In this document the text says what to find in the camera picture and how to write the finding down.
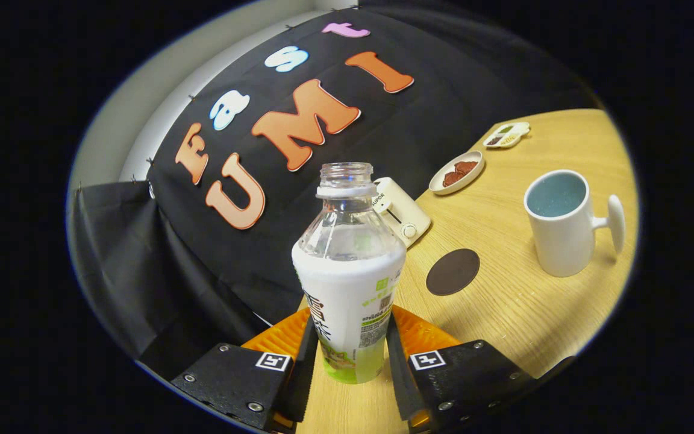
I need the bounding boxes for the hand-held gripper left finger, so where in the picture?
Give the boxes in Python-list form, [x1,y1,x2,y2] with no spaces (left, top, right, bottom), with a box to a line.
[169,306,319,433]

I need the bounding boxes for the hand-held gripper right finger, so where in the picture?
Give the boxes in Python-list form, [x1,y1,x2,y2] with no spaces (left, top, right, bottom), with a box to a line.
[385,304,536,434]

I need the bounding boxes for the dark brown round coaster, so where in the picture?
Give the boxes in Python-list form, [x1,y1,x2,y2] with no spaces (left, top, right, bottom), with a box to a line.
[426,248,481,297]

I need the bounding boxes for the clear juice bottle white label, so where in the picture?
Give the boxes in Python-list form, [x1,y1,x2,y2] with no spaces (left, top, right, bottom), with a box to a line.
[292,162,407,385]

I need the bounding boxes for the white cup blue inside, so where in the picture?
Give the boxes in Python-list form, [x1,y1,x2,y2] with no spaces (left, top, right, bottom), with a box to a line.
[524,169,626,278]

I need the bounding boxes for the wooden table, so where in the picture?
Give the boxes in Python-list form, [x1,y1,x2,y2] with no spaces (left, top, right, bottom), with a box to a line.
[296,108,640,434]

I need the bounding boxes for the black backdrop cloth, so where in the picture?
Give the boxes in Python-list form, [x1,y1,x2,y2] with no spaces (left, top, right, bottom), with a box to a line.
[67,0,601,380]

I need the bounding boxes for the white toaster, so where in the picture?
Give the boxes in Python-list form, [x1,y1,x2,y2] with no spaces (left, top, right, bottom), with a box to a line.
[372,177,432,248]

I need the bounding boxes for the white oval plate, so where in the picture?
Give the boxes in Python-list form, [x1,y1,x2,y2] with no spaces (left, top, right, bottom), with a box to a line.
[429,151,485,195]

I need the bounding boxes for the brown food pieces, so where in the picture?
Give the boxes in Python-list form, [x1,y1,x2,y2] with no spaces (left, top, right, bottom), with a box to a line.
[442,160,479,187]

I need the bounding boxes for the white divided condiment dish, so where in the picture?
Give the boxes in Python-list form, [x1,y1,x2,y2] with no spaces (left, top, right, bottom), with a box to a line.
[483,122,531,149]

